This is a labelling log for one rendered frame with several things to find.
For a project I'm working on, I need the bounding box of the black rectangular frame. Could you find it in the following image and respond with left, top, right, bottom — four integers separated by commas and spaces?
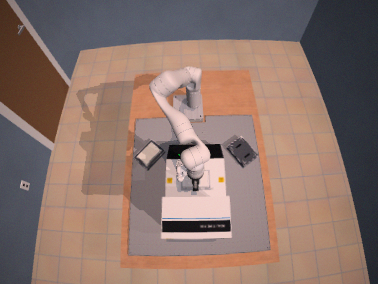
227, 137, 258, 168

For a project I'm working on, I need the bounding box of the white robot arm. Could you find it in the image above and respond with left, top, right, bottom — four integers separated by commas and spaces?
149, 66, 210, 182

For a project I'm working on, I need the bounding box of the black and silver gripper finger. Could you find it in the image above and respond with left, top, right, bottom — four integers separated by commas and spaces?
192, 180, 199, 191

